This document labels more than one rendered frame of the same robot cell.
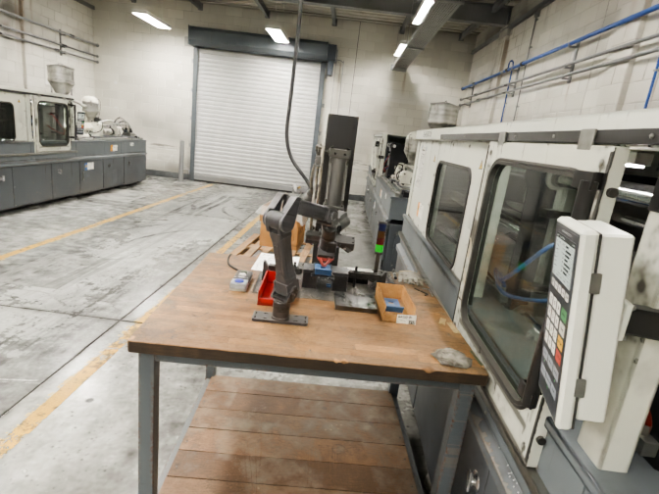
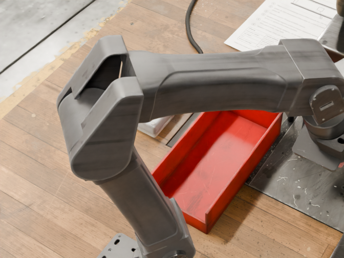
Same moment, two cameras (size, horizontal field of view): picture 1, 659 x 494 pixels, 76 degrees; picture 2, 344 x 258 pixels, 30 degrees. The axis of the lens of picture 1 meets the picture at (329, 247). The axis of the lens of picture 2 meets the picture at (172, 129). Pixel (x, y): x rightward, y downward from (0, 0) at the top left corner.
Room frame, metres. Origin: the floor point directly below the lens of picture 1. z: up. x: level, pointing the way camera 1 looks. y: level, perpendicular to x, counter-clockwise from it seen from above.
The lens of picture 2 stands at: (1.07, -0.17, 1.79)
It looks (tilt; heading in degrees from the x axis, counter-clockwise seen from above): 49 degrees down; 39
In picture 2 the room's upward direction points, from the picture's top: 3 degrees counter-clockwise
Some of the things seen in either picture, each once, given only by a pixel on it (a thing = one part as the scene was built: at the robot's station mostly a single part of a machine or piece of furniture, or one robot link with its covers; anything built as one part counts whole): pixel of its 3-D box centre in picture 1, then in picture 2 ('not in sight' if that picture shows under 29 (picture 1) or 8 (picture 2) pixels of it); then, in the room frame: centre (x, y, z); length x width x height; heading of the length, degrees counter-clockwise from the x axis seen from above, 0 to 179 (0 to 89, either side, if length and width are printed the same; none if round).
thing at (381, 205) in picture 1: (398, 206); not in sight; (7.54, -1.14, 0.49); 5.51 x 1.02 x 0.97; 179
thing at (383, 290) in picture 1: (394, 303); not in sight; (1.63, -0.29, 0.93); 0.25 x 0.13 x 0.08; 3
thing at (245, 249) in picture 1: (279, 254); not in sight; (5.01, 0.59, 0.07); 1.20 x 1.00 x 0.14; 176
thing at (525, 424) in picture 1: (500, 271); not in sight; (1.27, -0.54, 1.21); 0.86 x 0.10 x 0.79; 179
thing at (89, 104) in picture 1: (86, 103); not in sight; (8.37, 4.93, 1.60); 2.54 x 0.84 x 1.26; 179
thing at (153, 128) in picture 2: (238, 287); (150, 118); (1.67, 0.36, 0.90); 0.07 x 0.07 x 0.06; 3
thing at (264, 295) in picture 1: (277, 287); (216, 155); (1.64, 0.20, 0.93); 0.25 x 0.12 x 0.06; 3
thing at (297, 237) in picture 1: (284, 223); not in sight; (5.31, 0.61, 0.40); 0.67 x 0.60 x 0.50; 175
